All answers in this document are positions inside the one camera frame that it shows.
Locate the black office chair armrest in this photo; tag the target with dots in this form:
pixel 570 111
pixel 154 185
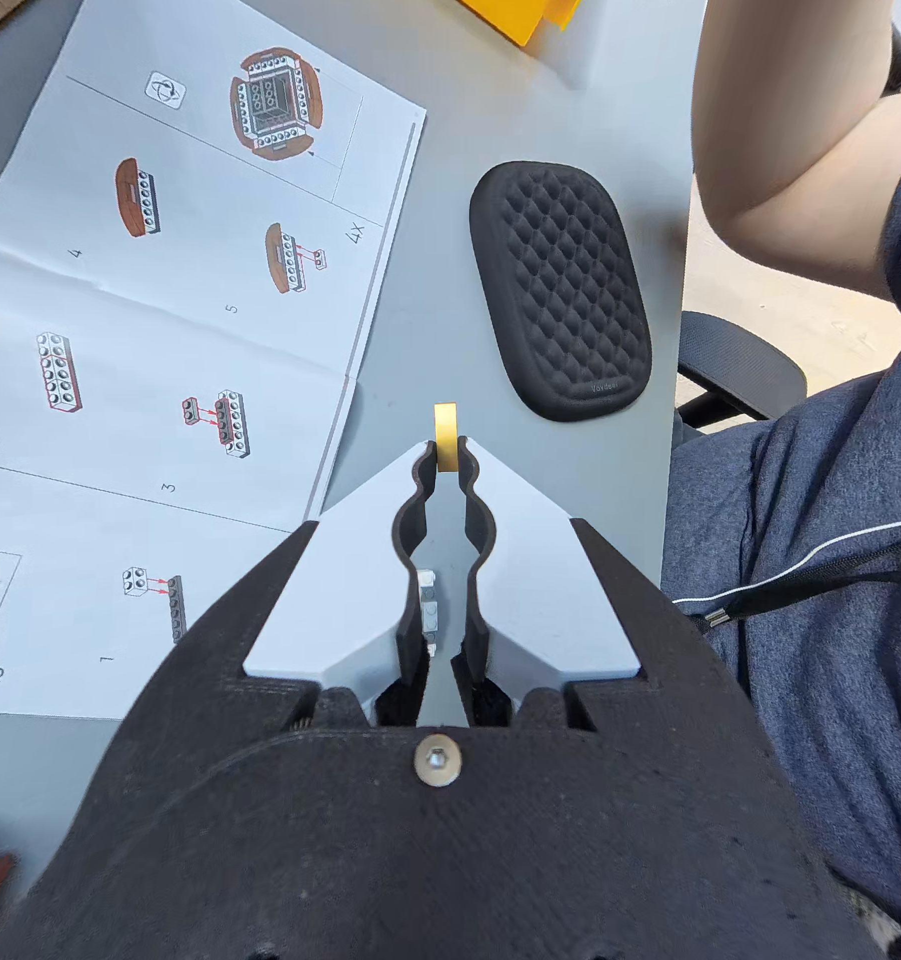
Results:
pixel 743 364

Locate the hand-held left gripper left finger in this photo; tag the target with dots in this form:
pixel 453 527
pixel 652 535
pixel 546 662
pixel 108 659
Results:
pixel 323 600

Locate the yellow plastic bin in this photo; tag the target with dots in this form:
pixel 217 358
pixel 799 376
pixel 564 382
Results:
pixel 514 15

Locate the gold lego piece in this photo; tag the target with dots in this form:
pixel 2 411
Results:
pixel 445 431

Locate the black quilted wrist rest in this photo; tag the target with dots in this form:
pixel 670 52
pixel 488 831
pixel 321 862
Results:
pixel 559 289

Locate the lego instruction booklet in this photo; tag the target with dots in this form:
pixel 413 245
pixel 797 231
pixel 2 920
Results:
pixel 195 315

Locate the person's right forearm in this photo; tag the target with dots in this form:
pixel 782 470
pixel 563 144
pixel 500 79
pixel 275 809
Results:
pixel 780 150

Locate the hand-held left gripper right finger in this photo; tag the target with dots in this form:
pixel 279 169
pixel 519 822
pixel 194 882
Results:
pixel 540 600

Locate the white lego brick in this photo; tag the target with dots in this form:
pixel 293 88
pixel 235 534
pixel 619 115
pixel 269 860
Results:
pixel 428 611

